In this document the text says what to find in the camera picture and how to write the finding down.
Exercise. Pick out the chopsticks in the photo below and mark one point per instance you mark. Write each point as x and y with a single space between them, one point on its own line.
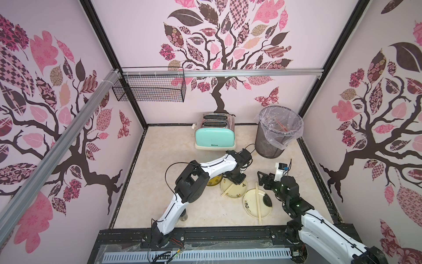
258 203

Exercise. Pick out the yellow patterned plate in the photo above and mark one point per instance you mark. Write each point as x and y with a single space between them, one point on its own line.
215 181

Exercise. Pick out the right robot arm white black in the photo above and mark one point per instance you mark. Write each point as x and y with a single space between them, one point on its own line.
309 227

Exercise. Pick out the mint green toaster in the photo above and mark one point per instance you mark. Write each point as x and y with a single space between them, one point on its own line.
215 131

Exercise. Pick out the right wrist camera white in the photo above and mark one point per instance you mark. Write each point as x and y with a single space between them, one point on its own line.
281 170

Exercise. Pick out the white slotted cable duct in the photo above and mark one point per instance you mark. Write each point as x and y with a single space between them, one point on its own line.
195 256

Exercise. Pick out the cream plate with green patch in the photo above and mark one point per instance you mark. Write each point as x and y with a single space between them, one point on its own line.
249 203

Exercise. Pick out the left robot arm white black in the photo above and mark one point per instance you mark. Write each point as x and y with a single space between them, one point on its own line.
190 185

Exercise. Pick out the black mesh trash bin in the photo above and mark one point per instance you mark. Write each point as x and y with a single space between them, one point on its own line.
268 145

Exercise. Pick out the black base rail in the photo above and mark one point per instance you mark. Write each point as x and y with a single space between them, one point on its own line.
205 238

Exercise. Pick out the aluminium frame bar left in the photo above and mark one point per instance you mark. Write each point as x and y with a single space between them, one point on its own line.
14 210

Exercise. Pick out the black lid spice jar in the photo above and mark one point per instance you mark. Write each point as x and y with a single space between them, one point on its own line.
183 216

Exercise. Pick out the aluminium frame bar rear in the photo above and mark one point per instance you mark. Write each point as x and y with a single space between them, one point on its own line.
227 73

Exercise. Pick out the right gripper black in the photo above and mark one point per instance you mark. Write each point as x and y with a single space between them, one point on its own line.
268 180

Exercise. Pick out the cream plate with calligraphy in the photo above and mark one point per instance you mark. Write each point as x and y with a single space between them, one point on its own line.
237 191

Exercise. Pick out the aluminium frame bar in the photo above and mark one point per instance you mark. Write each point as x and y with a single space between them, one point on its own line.
227 73
14 210

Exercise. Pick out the chopsticks panda wrapper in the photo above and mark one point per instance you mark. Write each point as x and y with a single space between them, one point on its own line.
225 193

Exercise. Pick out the black wire wall basket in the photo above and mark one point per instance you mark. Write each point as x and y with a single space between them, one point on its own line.
151 84

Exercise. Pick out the clear plastic bin liner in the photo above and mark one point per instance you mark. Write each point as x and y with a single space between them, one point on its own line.
283 127

